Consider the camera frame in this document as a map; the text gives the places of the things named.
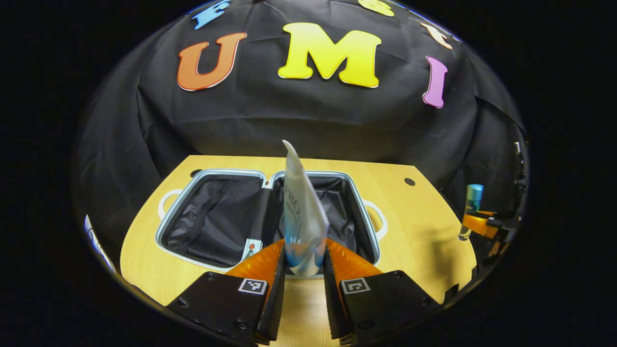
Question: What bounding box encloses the white blue skin care tube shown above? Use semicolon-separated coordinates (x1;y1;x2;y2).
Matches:
282;140;331;278

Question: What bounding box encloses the teal capped clear bottle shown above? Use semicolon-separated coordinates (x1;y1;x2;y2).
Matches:
458;184;484;241

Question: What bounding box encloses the light blue suitcase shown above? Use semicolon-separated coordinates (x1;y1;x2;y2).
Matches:
157;168;389;279

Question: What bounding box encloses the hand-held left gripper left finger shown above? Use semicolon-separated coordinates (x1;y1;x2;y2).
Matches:
166;239;288;346

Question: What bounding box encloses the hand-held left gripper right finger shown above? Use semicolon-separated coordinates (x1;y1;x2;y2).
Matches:
322;238;442;346

